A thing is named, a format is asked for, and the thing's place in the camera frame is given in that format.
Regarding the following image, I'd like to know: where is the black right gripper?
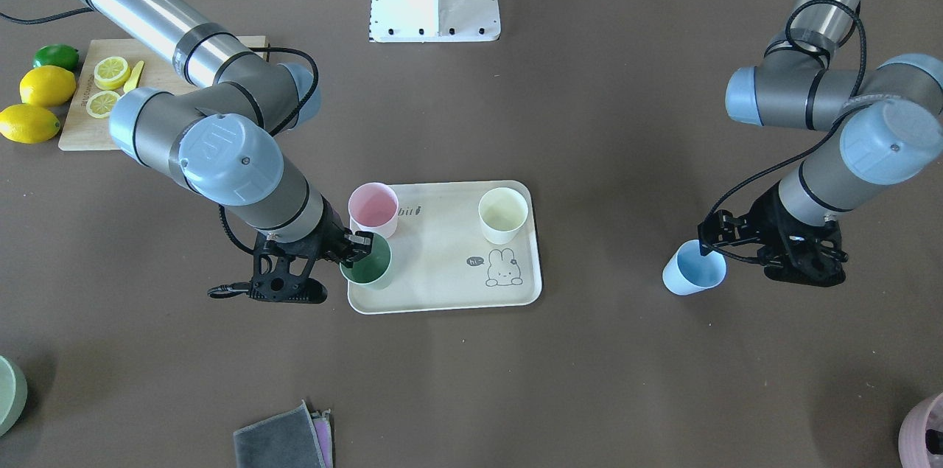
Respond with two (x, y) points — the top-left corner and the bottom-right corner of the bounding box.
(247, 203), (375, 304)

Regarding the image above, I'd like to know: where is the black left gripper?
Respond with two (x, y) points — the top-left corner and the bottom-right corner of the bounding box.
(698, 185), (848, 287)

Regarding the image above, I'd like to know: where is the green cup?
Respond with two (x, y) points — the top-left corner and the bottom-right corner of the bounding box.
(340, 235), (393, 290)

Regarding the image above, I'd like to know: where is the pink cup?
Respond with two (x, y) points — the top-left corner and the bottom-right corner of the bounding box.
(348, 182), (399, 239)

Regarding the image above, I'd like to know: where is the blue cup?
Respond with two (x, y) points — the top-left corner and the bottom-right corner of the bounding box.
(662, 240), (727, 296)

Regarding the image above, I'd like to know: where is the white cup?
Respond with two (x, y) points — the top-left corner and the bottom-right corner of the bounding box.
(477, 188), (529, 244)

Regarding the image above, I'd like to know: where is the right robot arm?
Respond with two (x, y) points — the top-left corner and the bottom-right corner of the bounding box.
(77, 0), (373, 304)

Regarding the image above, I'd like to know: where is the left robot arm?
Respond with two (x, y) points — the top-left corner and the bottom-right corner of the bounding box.
(698, 0), (941, 287)

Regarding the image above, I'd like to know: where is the cream rabbit tray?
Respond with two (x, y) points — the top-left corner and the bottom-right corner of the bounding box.
(348, 180), (543, 315)

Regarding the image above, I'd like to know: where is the grey folded cloth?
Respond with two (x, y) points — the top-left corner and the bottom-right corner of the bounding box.
(233, 402), (334, 467)

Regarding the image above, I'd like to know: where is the yellow plastic knife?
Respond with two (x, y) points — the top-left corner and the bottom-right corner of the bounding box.
(122, 60), (145, 93)

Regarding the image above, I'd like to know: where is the pink bowl with ice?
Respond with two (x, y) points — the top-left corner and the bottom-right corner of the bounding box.
(898, 394), (942, 467)

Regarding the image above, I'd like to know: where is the lemon slice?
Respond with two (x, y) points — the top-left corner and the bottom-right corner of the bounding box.
(92, 56), (131, 91)
(85, 91), (122, 119)

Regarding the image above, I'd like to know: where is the wooden cutting board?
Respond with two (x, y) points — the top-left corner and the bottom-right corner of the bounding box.
(58, 36), (270, 153)

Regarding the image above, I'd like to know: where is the whole lemon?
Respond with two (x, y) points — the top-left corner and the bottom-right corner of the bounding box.
(1, 103), (60, 144)
(19, 65), (77, 108)

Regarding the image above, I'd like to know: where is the green lime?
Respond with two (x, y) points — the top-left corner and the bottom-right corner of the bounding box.
(32, 43), (80, 71)

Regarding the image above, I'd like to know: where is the green bowl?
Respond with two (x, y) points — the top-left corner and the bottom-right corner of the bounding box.
(0, 356), (28, 436)

